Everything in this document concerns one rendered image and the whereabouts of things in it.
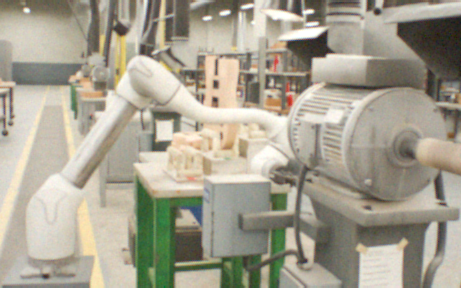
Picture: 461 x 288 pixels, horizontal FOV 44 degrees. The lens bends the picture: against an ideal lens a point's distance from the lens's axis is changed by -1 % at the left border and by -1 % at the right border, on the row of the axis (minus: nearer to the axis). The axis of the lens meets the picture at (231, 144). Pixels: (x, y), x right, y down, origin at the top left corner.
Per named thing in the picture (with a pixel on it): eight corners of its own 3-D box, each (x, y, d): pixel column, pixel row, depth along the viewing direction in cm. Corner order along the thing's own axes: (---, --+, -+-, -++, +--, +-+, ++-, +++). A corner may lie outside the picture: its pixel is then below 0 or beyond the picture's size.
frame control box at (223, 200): (308, 294, 140) (313, 191, 137) (225, 302, 134) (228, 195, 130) (272, 261, 163) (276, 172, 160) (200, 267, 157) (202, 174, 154)
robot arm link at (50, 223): (26, 262, 187) (24, 196, 184) (27, 245, 204) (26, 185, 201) (76, 258, 192) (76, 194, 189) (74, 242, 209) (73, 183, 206)
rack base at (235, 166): (247, 180, 246) (248, 159, 245) (210, 181, 240) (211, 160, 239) (225, 169, 271) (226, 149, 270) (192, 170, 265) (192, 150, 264)
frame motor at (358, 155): (451, 203, 128) (461, 89, 125) (345, 209, 121) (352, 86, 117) (361, 171, 167) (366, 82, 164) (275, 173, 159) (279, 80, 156)
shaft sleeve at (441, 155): (494, 188, 100) (508, 159, 100) (472, 175, 98) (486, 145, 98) (431, 170, 117) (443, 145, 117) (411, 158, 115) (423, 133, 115)
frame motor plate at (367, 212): (460, 220, 125) (461, 204, 124) (363, 227, 118) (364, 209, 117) (374, 187, 159) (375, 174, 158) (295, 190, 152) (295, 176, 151)
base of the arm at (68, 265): (16, 283, 183) (16, 266, 182) (29, 260, 205) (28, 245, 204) (74, 281, 186) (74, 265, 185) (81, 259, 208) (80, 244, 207)
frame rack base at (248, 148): (278, 178, 251) (280, 140, 249) (246, 180, 246) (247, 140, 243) (254, 168, 276) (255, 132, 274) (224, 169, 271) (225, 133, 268)
